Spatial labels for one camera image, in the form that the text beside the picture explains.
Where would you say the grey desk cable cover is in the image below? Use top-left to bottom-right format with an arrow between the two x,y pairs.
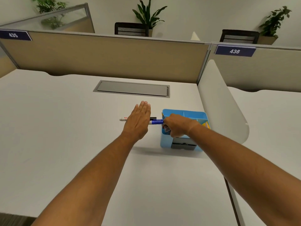
93,80 -> 170,99

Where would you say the white curved desk divider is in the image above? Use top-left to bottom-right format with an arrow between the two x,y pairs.
197,59 -> 250,145

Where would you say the bushy plant in beige planter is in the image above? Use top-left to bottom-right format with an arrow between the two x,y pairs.
258,6 -> 292,46

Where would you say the dark blue number sign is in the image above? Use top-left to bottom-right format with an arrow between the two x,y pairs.
214,45 -> 257,57
0,30 -> 33,41

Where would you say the frosted glass partition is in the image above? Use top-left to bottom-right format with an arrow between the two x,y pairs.
0,2 -> 95,34

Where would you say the leafy green plant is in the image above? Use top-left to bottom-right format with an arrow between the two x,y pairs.
30,0 -> 69,30

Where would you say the black mesh office chair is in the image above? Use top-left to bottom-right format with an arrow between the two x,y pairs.
114,22 -> 149,37
219,29 -> 260,45

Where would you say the wide beige partition panel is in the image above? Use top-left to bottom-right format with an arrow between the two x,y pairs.
0,30 -> 211,84

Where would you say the person's left hand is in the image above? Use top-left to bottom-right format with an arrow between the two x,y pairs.
121,101 -> 151,141

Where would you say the broad-leaf green plant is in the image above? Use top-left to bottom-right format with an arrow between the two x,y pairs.
132,0 -> 168,37

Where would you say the white marker with black cap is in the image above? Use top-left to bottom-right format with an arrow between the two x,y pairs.
119,117 -> 157,122

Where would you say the person's right forearm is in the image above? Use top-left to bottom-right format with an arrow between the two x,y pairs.
188,121 -> 301,226

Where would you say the person's left forearm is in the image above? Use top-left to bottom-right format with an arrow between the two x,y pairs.
31,133 -> 140,226

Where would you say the black organizer drawer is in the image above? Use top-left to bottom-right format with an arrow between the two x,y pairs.
171,137 -> 197,151

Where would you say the light blue desk organizer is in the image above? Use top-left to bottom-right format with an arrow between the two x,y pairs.
160,109 -> 210,152

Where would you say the person's right hand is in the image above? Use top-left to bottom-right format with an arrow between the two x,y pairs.
162,114 -> 200,139

